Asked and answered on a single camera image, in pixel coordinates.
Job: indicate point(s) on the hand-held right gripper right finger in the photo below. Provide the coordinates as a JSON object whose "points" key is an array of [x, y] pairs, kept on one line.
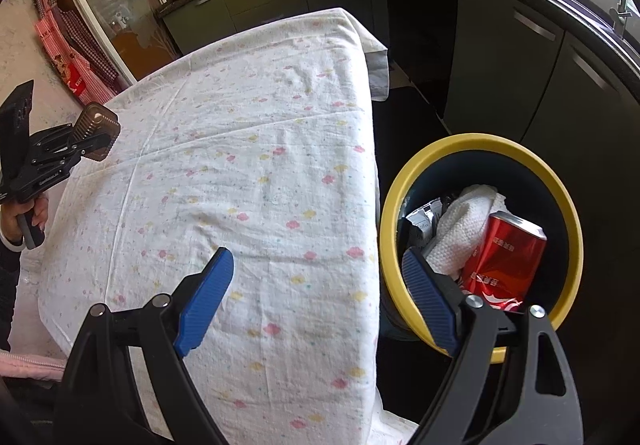
{"points": [[430, 300]]}

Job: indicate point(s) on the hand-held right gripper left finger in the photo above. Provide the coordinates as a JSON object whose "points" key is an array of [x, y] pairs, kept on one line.
{"points": [[207, 300]]}

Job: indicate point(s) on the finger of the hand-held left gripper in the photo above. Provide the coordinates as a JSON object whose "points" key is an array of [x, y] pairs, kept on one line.
{"points": [[75, 152], [55, 134]]}

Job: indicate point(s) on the brown ribbed plastic container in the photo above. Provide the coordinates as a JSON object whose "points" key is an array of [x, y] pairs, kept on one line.
{"points": [[97, 122]]}

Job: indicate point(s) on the silver foil packet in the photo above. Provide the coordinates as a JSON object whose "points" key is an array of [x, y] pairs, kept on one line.
{"points": [[422, 222]]}

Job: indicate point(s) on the white paper towel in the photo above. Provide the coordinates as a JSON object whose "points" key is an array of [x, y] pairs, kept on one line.
{"points": [[465, 225]]}

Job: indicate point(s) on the red soda can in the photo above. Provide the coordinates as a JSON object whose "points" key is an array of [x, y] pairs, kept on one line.
{"points": [[505, 260]]}

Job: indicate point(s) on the dark bin with yellow rim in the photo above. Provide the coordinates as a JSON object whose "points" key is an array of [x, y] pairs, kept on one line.
{"points": [[480, 141]]}

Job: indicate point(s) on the person's left forearm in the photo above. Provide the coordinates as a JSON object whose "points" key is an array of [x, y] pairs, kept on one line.
{"points": [[6, 295]]}

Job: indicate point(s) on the person's left hand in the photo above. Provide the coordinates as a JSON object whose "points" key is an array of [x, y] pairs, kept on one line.
{"points": [[10, 225]]}

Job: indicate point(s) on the dark red checked apron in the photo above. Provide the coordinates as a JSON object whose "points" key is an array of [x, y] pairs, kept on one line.
{"points": [[87, 45]]}

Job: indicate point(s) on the white floral tablecloth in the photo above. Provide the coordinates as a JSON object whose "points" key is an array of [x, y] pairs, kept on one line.
{"points": [[250, 125]]}

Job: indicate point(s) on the pink quilted garment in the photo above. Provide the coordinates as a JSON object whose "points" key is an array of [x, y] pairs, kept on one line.
{"points": [[30, 365]]}

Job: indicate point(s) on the tall steel faucet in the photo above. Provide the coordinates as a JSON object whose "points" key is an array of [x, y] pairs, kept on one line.
{"points": [[620, 17]]}

